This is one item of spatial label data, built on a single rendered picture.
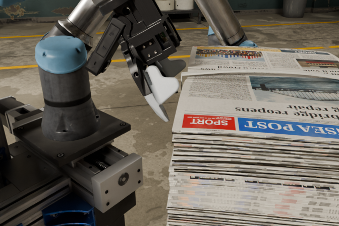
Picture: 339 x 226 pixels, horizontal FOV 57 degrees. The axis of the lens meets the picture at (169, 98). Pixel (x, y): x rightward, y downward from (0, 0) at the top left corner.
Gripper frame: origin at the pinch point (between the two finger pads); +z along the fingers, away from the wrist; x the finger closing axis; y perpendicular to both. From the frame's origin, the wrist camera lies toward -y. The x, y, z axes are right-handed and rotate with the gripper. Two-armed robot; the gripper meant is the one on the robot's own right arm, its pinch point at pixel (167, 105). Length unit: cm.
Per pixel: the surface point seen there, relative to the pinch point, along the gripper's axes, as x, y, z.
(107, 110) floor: 185, -122, 46
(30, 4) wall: 543, -346, -120
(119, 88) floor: 236, -126, 44
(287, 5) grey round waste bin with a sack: 685, 100, 146
